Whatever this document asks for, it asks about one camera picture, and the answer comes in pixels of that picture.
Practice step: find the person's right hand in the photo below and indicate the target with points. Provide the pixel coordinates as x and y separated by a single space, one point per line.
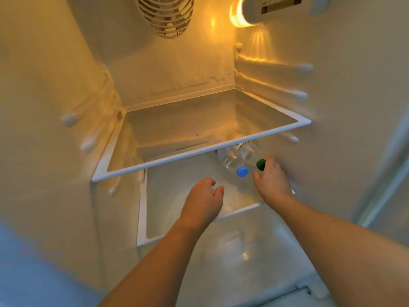
273 187

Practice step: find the person's left hand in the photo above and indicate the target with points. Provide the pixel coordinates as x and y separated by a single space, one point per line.
199 204

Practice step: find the person's left thumb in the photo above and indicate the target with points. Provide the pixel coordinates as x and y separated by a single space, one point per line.
219 194

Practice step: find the person's right thumb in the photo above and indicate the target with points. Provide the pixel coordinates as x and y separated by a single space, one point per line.
257 179

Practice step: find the green cap clear water bottle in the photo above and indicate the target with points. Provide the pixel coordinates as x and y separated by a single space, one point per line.
251 153

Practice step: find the person's left forearm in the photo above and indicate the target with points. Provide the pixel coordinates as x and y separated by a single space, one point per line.
156 268

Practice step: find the person's right forearm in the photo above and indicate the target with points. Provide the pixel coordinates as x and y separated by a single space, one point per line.
345 252

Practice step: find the blue cap clear water bottle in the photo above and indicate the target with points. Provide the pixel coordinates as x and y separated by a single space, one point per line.
230 159

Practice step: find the large white-framed glass fridge shelf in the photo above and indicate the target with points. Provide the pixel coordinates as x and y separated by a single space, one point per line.
198 151

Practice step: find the small white-framed glass fridge shelf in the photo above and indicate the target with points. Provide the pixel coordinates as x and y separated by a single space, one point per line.
169 195

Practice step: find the clear crisper drawer cover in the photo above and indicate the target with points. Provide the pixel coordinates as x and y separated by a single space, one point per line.
242 255

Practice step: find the white thermostat light housing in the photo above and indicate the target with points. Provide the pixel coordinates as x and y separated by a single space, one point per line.
274 7

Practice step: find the white fridge fan vent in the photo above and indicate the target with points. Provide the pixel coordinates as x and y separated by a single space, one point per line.
166 15

